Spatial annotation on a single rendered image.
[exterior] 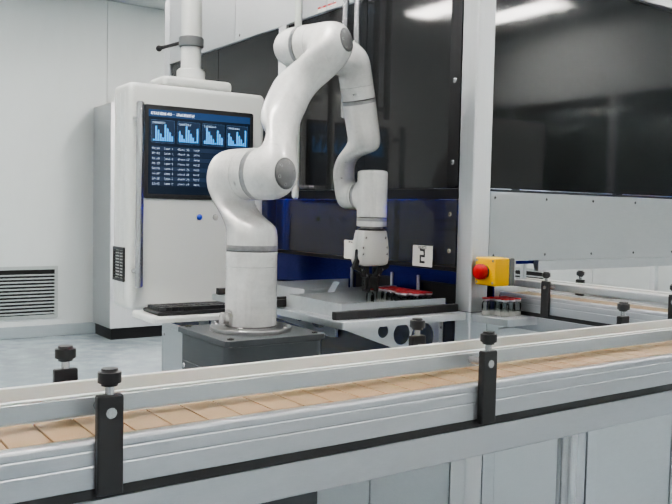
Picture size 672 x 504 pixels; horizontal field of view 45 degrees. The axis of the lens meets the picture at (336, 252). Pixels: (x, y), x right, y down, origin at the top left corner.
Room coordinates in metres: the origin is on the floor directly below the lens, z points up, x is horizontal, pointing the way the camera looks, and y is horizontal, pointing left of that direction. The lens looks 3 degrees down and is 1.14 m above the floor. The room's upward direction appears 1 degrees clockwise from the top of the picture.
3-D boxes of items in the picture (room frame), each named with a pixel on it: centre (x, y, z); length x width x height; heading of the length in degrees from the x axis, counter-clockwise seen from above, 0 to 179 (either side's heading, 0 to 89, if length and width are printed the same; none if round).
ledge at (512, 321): (2.09, -0.45, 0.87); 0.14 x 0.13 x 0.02; 125
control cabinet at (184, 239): (2.84, 0.52, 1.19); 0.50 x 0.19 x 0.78; 123
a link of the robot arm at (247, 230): (1.89, 0.22, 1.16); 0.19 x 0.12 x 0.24; 51
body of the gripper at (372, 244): (2.23, -0.10, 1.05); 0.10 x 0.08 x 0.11; 125
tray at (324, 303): (2.15, -0.08, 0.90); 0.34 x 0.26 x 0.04; 125
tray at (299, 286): (2.49, 0.02, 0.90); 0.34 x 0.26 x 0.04; 125
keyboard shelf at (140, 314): (2.68, 0.44, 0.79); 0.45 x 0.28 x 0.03; 123
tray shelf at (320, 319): (2.31, -0.02, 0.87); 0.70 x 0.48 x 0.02; 35
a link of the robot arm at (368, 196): (2.23, -0.09, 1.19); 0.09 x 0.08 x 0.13; 51
